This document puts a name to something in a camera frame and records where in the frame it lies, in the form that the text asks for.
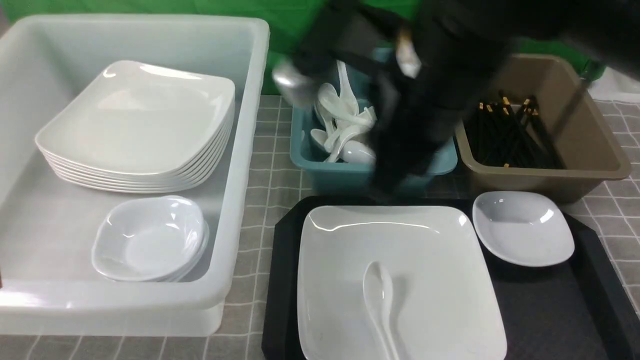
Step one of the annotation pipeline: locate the white soup spoon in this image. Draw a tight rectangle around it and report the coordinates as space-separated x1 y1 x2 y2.
362 260 400 360

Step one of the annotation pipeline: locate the large white rice plate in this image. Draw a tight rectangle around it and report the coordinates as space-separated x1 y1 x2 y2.
297 205 508 360

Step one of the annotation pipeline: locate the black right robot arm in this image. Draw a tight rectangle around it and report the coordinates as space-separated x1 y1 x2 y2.
272 0 640 198

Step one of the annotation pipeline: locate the top stacked white plate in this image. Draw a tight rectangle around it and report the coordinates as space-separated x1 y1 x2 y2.
34 60 236 175

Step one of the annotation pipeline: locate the teal plastic bin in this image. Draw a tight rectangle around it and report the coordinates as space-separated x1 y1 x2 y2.
289 108 458 197

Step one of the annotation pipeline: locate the pile of white spoons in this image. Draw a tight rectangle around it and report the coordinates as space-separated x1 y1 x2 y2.
310 83 375 166

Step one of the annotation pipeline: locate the upright white spoon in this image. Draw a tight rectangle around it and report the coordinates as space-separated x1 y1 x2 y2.
336 60 360 116

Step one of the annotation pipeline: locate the green backdrop cloth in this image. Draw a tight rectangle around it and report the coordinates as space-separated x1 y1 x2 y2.
1 0 606 95

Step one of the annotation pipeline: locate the stack of white plates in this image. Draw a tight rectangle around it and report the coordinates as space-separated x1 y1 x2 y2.
34 96 235 194

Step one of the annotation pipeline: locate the bundle of black chopsticks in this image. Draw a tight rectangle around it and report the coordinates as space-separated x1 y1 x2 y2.
464 89 567 170

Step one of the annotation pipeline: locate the brown plastic bin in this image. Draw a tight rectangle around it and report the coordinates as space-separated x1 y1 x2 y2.
455 54 632 204

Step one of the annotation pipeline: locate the large white plastic tub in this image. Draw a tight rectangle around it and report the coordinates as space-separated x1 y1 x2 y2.
1 14 270 337

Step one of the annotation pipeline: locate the black serving tray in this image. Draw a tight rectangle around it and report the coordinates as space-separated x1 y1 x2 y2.
261 195 640 360

